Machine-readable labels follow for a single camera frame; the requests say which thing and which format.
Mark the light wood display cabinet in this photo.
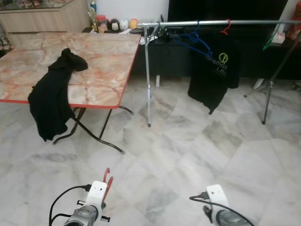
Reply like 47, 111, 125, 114
0, 0, 92, 34

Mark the red plastic hanger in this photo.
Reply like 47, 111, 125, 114
220, 19, 232, 36
103, 168, 114, 204

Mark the blue plastic hanger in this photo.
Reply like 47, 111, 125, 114
174, 21, 213, 57

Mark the marble pattern folding table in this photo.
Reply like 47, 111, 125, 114
0, 31, 142, 155

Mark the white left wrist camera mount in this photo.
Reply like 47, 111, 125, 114
88, 181, 108, 210

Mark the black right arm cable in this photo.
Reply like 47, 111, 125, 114
190, 191, 254, 226

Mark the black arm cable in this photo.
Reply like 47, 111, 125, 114
48, 185, 92, 226
190, 191, 254, 226

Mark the black white plush doll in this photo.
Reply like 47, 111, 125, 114
108, 18, 121, 32

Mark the black flat screen television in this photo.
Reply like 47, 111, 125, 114
168, 0, 288, 22

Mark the black shirt green logo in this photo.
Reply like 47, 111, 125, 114
187, 34, 240, 114
27, 48, 89, 142

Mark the silver metal clothes rack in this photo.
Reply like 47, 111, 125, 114
138, 19, 301, 128

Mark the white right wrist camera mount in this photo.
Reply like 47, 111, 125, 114
206, 185, 227, 223

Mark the green plastic hanger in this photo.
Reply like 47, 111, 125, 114
262, 24, 283, 51

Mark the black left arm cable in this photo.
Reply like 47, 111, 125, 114
48, 185, 92, 226

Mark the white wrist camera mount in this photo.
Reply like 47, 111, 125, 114
88, 181, 108, 210
206, 185, 227, 223

